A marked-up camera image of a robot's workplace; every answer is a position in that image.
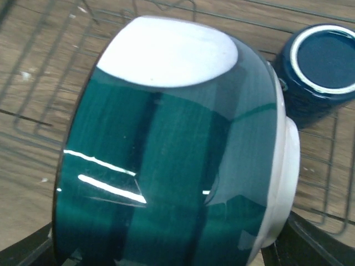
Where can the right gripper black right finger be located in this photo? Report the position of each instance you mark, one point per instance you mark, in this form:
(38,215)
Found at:
(302,243)

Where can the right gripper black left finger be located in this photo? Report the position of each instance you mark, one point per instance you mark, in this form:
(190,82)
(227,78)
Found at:
(35,249)

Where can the blue ceramic mug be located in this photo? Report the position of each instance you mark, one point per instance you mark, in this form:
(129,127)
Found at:
(316,70)

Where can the grey wire dish rack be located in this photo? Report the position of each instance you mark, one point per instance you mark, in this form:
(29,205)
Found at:
(47,47)

